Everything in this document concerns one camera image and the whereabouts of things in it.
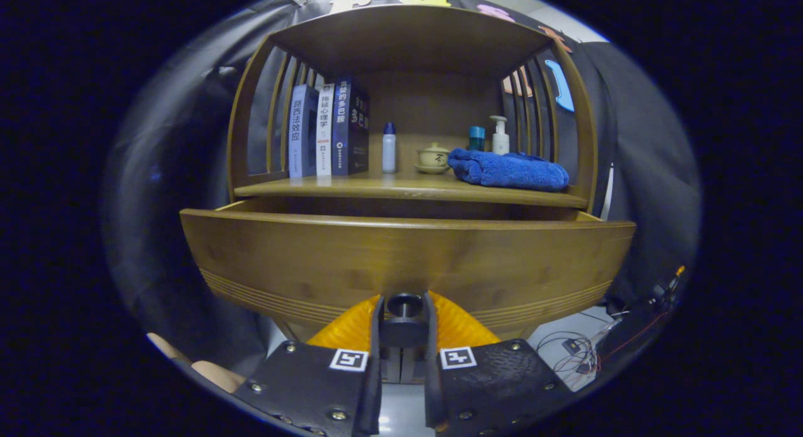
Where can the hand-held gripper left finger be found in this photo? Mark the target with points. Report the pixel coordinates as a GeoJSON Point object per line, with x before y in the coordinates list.
{"type": "Point", "coordinates": [313, 387]}

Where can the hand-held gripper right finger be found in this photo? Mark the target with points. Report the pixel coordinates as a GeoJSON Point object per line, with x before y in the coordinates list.
{"type": "Point", "coordinates": [495, 380]}

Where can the black drawer knob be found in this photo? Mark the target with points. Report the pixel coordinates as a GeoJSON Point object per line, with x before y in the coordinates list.
{"type": "Point", "coordinates": [404, 330]}

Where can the wooden drawer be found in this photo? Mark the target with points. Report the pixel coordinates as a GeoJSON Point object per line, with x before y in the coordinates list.
{"type": "Point", "coordinates": [408, 255]}

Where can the wooden cabinet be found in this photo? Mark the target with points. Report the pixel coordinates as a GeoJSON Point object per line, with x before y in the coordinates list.
{"type": "Point", "coordinates": [433, 105]}

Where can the dark equipment with orange tip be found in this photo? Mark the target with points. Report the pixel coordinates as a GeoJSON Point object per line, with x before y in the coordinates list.
{"type": "Point", "coordinates": [662, 293]}

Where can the blue folded towel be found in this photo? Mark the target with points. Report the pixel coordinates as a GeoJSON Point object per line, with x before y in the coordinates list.
{"type": "Point", "coordinates": [508, 170]}

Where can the white stand pole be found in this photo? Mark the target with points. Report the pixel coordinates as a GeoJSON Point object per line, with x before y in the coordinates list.
{"type": "Point", "coordinates": [606, 192]}

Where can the beige lidded teacup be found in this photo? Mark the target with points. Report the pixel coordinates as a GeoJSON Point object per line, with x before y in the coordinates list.
{"type": "Point", "coordinates": [433, 158]}

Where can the white pump bottle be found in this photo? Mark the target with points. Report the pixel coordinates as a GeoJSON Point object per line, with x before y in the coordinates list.
{"type": "Point", "coordinates": [500, 141]}

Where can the teal bottle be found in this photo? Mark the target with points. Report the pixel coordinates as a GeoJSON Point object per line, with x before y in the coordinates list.
{"type": "Point", "coordinates": [477, 138]}

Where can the white bottle blue cap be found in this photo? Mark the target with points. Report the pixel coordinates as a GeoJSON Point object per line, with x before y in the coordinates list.
{"type": "Point", "coordinates": [389, 152]}

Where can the white book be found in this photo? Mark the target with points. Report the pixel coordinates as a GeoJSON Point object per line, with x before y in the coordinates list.
{"type": "Point", "coordinates": [325, 136]}

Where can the light blue book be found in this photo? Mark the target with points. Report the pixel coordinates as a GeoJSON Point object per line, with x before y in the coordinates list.
{"type": "Point", "coordinates": [301, 136]}

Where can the dark blue book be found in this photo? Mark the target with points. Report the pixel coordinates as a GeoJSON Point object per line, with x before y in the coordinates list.
{"type": "Point", "coordinates": [348, 136]}

